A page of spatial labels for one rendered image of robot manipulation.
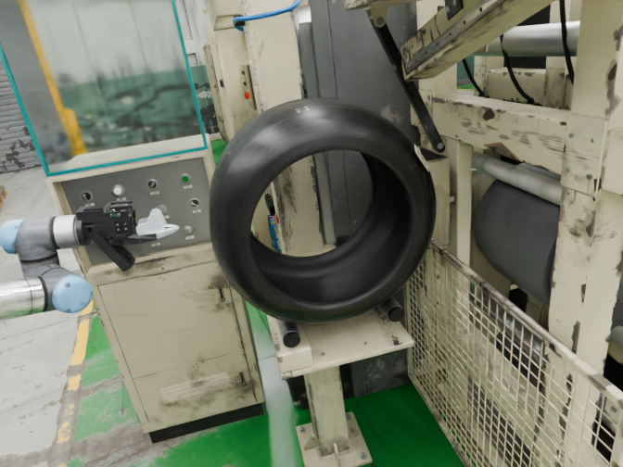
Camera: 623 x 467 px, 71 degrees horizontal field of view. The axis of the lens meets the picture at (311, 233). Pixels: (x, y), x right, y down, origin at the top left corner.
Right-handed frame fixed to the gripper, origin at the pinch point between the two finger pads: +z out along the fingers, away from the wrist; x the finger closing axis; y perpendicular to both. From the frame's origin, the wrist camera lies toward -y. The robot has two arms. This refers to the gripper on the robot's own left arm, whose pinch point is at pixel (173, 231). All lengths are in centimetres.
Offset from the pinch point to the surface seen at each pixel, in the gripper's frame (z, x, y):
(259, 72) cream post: 25.1, 26.3, 33.6
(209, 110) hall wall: 11, 892, -89
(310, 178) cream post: 39.0, 25.8, 3.0
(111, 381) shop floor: -56, 110, -131
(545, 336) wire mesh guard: 70, -42, -12
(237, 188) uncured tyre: 15.3, -10.7, 12.7
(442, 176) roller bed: 79, 19, 3
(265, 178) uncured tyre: 21.2, -11.6, 14.8
